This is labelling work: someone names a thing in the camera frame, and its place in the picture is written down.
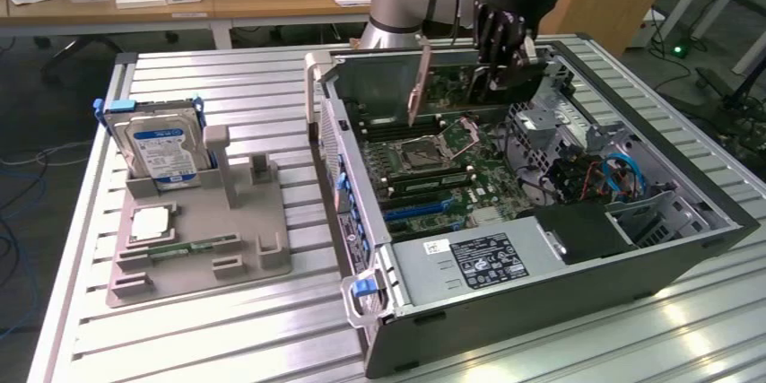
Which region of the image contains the grey power supply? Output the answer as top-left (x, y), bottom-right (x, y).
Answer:
top-left (388, 216), bottom-right (567, 308)

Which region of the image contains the green RAM stick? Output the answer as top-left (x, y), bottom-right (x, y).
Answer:
top-left (145, 239), bottom-right (232, 261)

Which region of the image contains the grey parts rack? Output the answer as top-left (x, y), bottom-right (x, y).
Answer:
top-left (105, 125), bottom-right (295, 310)

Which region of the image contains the black floor stand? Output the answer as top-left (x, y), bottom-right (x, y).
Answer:
top-left (692, 66), bottom-right (766, 155)

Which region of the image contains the graphics card with metal bracket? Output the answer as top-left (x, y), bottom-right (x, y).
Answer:
top-left (404, 44), bottom-right (552, 128)

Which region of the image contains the black open PC case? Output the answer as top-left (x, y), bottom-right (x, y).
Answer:
top-left (303, 39), bottom-right (762, 379)

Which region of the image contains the metal socket cover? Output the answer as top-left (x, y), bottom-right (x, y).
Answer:
top-left (439, 116), bottom-right (483, 162)

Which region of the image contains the blue expansion slot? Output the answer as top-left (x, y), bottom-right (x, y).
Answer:
top-left (381, 201), bottom-right (459, 222)

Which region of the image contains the wooden desk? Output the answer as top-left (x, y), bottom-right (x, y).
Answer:
top-left (0, 0), bottom-right (539, 50)

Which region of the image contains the installed RAM stick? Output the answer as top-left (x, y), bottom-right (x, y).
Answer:
top-left (381, 166), bottom-right (473, 187)
top-left (388, 174), bottom-right (477, 199)

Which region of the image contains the hard disk in blue carrier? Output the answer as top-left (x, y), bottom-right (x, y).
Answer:
top-left (92, 94), bottom-right (212, 191)

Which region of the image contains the silver chipset heatsink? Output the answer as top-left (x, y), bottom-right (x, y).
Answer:
top-left (469, 208), bottom-right (504, 228)

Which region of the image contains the metal drive cage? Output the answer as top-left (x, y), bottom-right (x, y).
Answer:
top-left (505, 86), bottom-right (635, 173)

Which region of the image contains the metal disk bay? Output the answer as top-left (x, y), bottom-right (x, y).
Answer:
top-left (603, 189), bottom-right (728, 249)

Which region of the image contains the blue wire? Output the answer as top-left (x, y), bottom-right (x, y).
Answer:
top-left (601, 153), bottom-right (646, 203)

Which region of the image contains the silver CPU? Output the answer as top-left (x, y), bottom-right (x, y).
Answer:
top-left (129, 208), bottom-right (172, 243)

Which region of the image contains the white device beside cabinet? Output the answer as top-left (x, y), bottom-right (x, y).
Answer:
top-left (624, 8), bottom-right (667, 52)

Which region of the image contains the blue card retainer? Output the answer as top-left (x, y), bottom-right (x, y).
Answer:
top-left (332, 170), bottom-right (360, 245)

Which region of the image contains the green motherboard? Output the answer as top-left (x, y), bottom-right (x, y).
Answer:
top-left (343, 102), bottom-right (528, 243)

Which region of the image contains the CPU socket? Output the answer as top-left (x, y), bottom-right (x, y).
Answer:
top-left (399, 135), bottom-right (453, 169)

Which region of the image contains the black plastic shroud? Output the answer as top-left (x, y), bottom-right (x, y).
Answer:
top-left (531, 203), bottom-right (639, 265)

